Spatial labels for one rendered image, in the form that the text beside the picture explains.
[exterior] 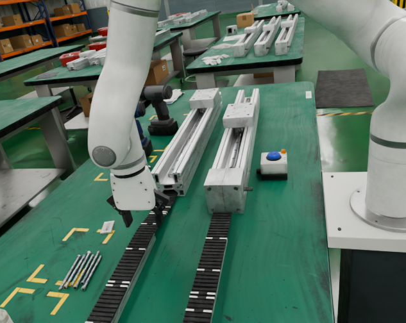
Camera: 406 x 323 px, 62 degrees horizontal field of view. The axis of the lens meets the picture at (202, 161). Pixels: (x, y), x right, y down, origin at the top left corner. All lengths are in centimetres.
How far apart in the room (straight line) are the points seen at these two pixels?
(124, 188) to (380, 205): 59
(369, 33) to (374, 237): 42
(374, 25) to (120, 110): 51
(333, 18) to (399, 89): 17
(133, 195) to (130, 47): 34
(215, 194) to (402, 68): 52
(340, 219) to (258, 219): 20
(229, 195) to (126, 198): 27
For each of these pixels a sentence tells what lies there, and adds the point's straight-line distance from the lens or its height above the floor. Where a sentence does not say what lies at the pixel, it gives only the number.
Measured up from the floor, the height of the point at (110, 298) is 81.
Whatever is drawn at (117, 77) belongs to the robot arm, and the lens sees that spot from 67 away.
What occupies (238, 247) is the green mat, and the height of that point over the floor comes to 78.
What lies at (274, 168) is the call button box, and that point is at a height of 82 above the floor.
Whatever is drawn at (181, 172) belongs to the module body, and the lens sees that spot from 102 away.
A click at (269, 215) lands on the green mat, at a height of 78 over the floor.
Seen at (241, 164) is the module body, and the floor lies 86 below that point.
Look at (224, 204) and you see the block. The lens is 93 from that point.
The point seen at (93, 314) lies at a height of 81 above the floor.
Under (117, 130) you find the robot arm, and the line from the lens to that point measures 65.
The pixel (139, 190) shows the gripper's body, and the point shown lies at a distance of 79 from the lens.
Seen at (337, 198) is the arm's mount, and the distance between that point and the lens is 94.
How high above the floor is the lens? 135
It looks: 27 degrees down
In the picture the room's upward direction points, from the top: 10 degrees counter-clockwise
